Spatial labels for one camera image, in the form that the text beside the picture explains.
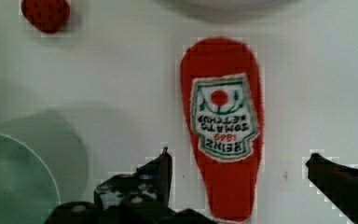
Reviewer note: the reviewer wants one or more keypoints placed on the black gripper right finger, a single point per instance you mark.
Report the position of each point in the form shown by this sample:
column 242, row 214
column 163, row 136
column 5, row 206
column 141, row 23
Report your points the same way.
column 339, row 183

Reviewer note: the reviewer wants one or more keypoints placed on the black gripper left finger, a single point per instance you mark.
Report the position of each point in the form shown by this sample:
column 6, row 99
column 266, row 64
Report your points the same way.
column 152, row 180

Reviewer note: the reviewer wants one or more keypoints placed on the red plush ketchup bottle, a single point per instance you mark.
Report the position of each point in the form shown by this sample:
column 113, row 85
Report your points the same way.
column 224, row 110

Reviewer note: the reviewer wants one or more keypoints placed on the green mug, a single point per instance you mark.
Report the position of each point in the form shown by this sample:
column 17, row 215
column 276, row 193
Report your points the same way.
column 43, row 163

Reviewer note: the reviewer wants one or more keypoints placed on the lilac round plate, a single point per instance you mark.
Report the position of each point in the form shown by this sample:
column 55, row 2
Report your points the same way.
column 224, row 5

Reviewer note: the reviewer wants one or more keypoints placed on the small red plush strawberry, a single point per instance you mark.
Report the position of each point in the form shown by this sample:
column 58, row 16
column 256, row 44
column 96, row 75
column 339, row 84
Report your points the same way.
column 48, row 16

